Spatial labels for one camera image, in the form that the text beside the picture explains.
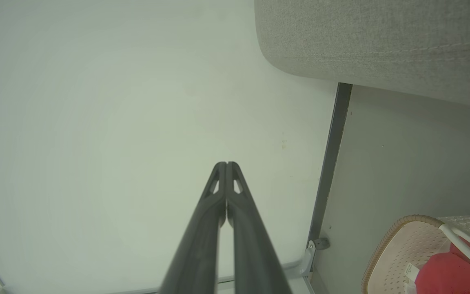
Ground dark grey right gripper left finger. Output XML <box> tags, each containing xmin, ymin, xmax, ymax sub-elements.
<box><xmin>160</xmin><ymin>162</ymin><xmax>228</xmax><ymax>294</ymax></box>

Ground white product label sticker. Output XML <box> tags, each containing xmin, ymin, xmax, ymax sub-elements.
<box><xmin>404</xmin><ymin>263</ymin><xmax>423</xmax><ymax>294</ymax></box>

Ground grey fabric sofa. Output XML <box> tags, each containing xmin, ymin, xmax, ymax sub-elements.
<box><xmin>254</xmin><ymin>0</ymin><xmax>470</xmax><ymax>110</ymax></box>

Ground cream perforated laundry basket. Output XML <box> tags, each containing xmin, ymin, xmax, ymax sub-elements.
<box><xmin>361</xmin><ymin>215</ymin><xmax>470</xmax><ymax>294</ymax></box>

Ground red sports jersey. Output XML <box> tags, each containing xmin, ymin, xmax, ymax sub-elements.
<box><xmin>415</xmin><ymin>238</ymin><xmax>470</xmax><ymax>294</ymax></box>

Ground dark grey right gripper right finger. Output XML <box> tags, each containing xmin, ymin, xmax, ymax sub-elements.
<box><xmin>227</xmin><ymin>162</ymin><xmax>293</xmax><ymax>294</ymax></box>

